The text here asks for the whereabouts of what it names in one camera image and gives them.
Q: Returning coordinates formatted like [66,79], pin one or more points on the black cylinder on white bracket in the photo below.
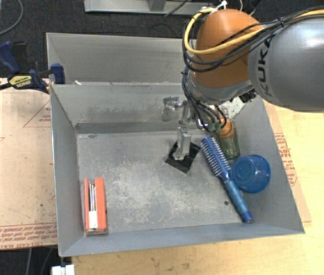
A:
[232,105]

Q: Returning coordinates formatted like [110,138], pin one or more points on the green clear bottle, orange cap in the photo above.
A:
[230,145]

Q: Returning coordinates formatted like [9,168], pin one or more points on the black flat square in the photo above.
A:
[192,160]

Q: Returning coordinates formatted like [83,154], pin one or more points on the orange and white box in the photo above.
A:
[101,205]

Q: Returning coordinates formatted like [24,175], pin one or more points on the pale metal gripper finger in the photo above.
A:
[187,145]
[180,146]

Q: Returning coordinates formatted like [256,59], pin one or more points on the brown cardboard board, red print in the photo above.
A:
[24,159]

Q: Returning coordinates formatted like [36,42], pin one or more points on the blue plastic bowl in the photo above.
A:
[250,174]

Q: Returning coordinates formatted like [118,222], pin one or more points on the blue hairbrush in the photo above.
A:
[222,170]

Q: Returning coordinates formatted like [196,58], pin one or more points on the grey metal bin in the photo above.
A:
[150,188]

